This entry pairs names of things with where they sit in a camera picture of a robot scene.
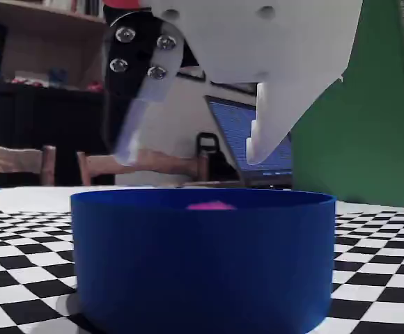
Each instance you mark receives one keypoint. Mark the blue round box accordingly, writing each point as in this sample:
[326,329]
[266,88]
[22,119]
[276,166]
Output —
[202,264]

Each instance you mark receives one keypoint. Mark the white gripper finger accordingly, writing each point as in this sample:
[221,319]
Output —
[129,69]

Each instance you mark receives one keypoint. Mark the light wooden bookshelf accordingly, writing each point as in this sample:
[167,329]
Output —
[48,17]

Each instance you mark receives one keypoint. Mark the row of books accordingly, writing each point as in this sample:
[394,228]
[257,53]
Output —
[86,6]

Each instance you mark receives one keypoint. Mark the brown wooden chair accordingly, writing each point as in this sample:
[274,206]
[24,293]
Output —
[10,160]
[167,163]

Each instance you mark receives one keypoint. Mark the pink faceted ball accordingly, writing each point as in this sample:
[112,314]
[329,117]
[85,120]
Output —
[210,206]

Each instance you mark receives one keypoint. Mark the checkerboard printed white sheet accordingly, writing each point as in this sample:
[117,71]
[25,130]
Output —
[379,250]

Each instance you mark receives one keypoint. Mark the black sideboard cabinet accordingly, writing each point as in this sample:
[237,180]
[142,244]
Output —
[48,118]

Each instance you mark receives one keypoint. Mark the open laptop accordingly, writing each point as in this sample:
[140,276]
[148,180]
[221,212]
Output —
[237,132]

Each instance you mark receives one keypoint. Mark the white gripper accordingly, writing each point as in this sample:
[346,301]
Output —
[254,45]

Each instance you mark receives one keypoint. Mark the small blue item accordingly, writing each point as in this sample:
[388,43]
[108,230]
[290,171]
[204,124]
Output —
[58,76]

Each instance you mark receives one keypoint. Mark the pink white papers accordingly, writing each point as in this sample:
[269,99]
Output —
[29,81]

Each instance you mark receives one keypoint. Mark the large green book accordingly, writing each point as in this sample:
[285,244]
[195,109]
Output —
[369,139]

